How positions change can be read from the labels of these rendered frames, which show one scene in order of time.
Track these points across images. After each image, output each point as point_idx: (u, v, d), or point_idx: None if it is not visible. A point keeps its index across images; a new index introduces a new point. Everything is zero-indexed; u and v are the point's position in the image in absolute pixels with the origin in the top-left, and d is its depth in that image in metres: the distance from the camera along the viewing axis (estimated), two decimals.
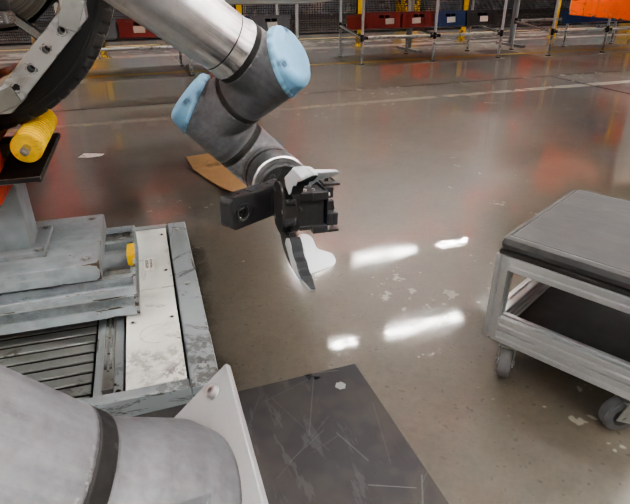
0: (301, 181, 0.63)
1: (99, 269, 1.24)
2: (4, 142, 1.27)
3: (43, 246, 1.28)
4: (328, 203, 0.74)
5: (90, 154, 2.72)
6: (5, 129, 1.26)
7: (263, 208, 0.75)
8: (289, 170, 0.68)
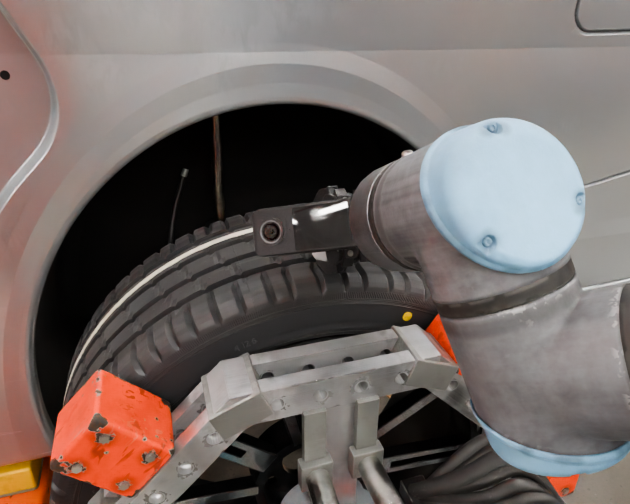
0: None
1: None
2: None
3: None
4: None
5: None
6: None
7: None
8: (318, 260, 0.60)
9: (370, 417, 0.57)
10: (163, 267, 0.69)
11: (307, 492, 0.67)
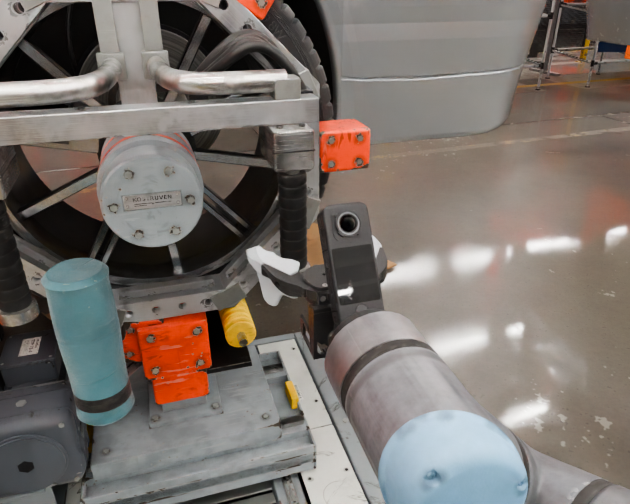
0: (259, 246, 0.61)
1: (281, 429, 1.21)
2: None
3: (217, 401, 1.24)
4: None
5: None
6: None
7: None
8: (268, 265, 0.57)
9: (152, 17, 0.72)
10: None
11: None
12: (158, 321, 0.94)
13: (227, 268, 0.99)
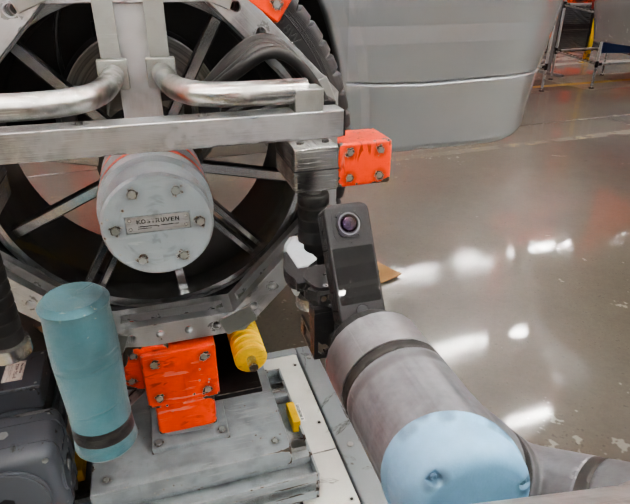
0: (297, 236, 0.64)
1: (291, 454, 1.14)
2: None
3: (224, 423, 1.18)
4: None
5: None
6: None
7: None
8: (287, 255, 0.59)
9: (157, 19, 0.66)
10: None
11: None
12: (163, 346, 0.87)
13: (236, 288, 0.92)
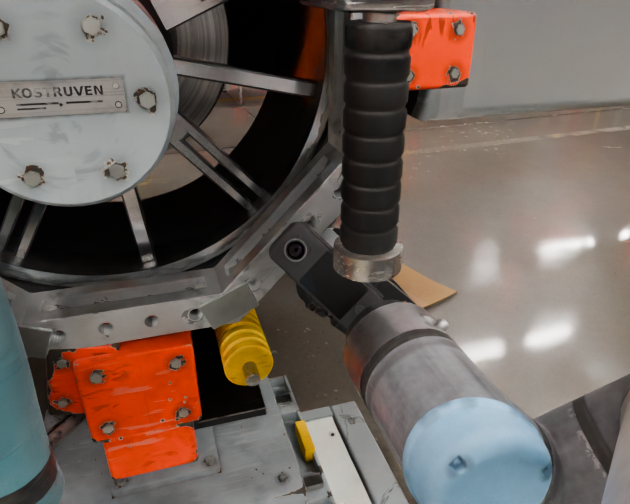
0: None
1: (305, 497, 0.82)
2: None
3: (213, 453, 0.86)
4: None
5: None
6: None
7: None
8: None
9: None
10: None
11: None
12: (110, 347, 0.55)
13: (227, 258, 0.60)
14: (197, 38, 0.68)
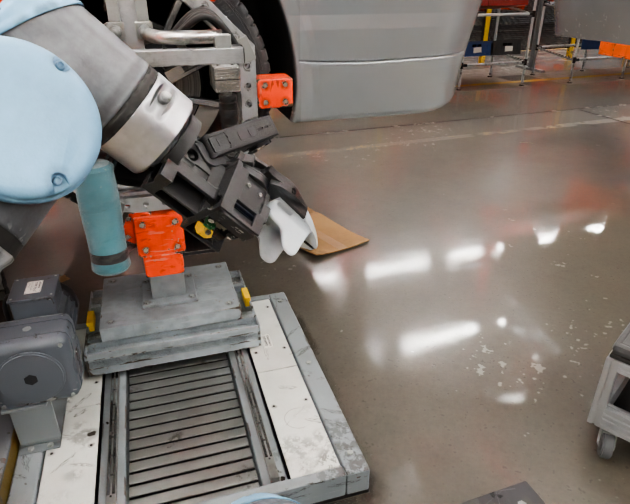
0: None
1: (240, 311, 1.62)
2: None
3: (194, 293, 1.66)
4: None
5: None
6: None
7: (239, 150, 0.59)
8: None
9: None
10: None
11: None
12: (147, 213, 1.35)
13: None
14: (185, 84, 1.46)
